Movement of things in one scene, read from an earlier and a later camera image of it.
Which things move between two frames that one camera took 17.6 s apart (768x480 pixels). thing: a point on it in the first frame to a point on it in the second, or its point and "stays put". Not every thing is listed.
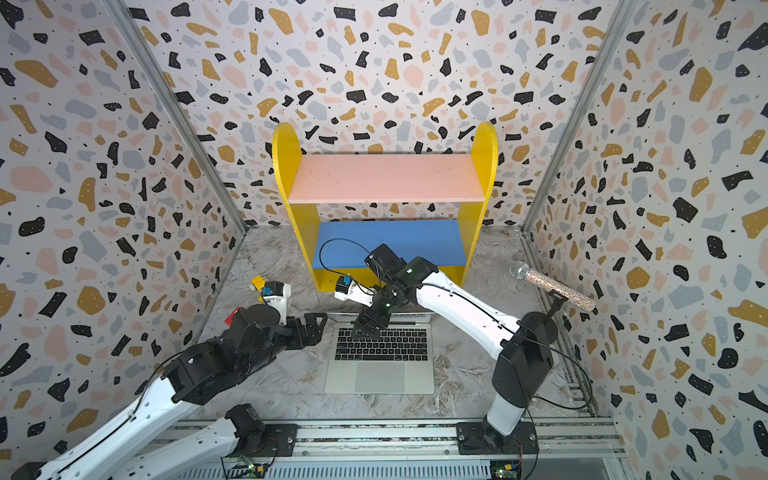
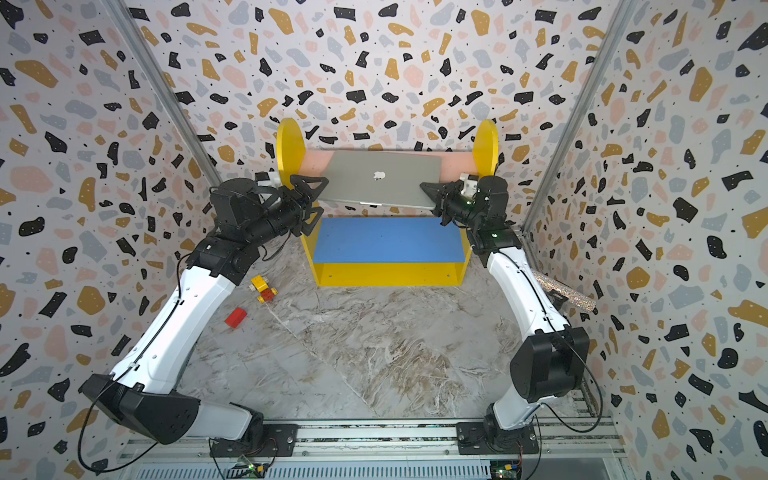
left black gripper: (315, 333) to (307, 198)
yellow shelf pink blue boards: (352, 205) stays put
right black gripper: (367, 315) to (446, 201)
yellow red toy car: (258, 282) stays put
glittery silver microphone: (521, 270) stays put
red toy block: (230, 318) stays put
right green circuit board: (506, 469) stays put
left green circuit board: (248, 471) stays put
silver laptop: (398, 362) to (380, 178)
